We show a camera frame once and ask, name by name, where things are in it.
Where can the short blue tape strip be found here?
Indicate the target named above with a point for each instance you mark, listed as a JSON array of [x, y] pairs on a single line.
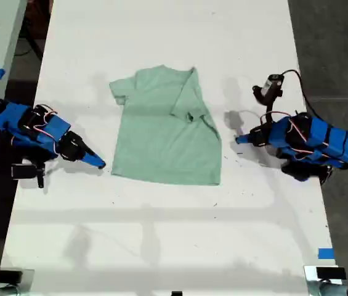
[[326, 253]]

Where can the black camera stalk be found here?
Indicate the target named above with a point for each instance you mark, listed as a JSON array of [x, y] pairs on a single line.
[[40, 179], [269, 111]]

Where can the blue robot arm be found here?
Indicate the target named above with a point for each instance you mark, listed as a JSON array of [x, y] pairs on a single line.
[[7, 114], [330, 138]]

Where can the small black clip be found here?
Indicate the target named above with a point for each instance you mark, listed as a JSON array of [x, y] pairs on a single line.
[[176, 293]]

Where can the small black box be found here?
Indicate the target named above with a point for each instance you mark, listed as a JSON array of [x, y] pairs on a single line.
[[11, 276], [330, 272]]

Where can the metal table clamp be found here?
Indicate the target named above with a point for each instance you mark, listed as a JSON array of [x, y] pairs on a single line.
[[310, 283], [27, 283]]

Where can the black camera box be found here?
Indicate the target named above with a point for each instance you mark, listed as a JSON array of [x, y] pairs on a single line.
[[269, 87], [22, 172]]

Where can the pale green T-shirt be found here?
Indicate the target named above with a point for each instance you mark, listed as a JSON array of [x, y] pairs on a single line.
[[161, 138]]

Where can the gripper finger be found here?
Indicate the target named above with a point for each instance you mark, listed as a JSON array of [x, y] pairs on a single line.
[[92, 152], [247, 137], [89, 160], [247, 142]]

